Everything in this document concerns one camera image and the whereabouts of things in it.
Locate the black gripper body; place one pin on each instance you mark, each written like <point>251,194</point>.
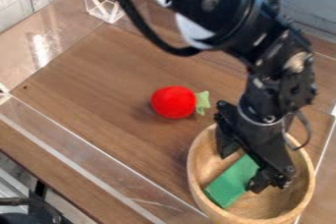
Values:
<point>262,140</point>

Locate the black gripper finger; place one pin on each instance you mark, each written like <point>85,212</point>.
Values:
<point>227,141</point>
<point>265,179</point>

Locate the green rectangular block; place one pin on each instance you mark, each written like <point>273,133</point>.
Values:
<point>230,185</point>

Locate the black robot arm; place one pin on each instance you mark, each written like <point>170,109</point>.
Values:
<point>249,29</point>

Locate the brown wooden bowl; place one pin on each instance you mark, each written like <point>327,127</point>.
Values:
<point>273,206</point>

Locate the red plush tomato toy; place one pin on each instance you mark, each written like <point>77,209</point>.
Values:
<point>177,102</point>

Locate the clear acrylic front wall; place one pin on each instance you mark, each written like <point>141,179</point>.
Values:
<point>111,174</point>

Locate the black clamp with cable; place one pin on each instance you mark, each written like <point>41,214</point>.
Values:
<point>30,210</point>

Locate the clear acrylic corner bracket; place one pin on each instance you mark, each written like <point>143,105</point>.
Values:
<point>107,10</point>

